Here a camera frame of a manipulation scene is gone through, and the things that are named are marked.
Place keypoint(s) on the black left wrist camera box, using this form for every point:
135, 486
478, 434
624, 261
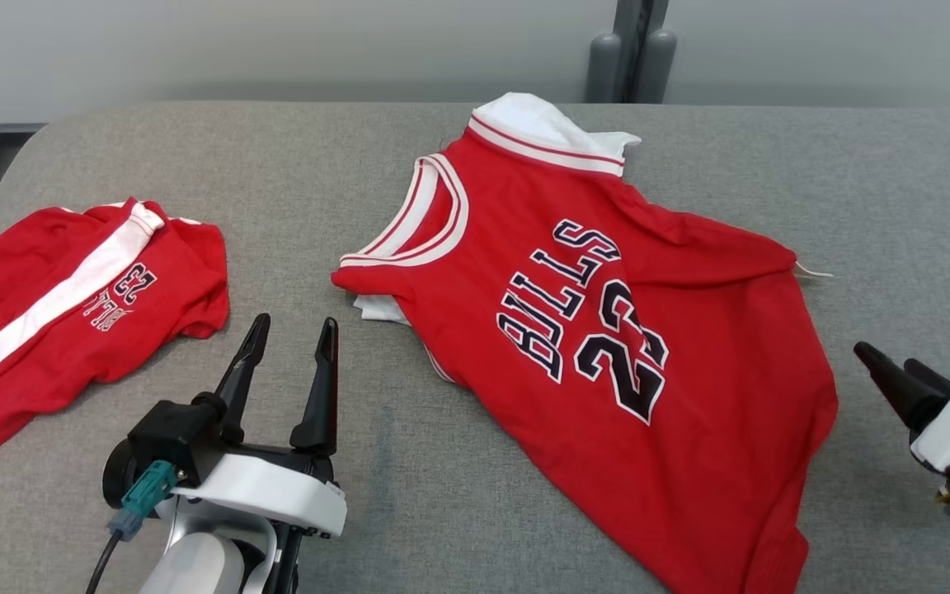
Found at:
170, 433

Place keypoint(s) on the grey metal partition post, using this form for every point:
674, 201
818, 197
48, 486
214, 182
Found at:
633, 41

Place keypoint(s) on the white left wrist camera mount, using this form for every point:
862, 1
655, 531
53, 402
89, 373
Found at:
261, 491

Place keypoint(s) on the red Bulls basketball shorts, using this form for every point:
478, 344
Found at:
21, 247

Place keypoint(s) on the red Bulls basketball jersey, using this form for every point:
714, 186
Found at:
689, 462

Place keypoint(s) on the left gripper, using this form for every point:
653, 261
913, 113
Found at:
211, 561

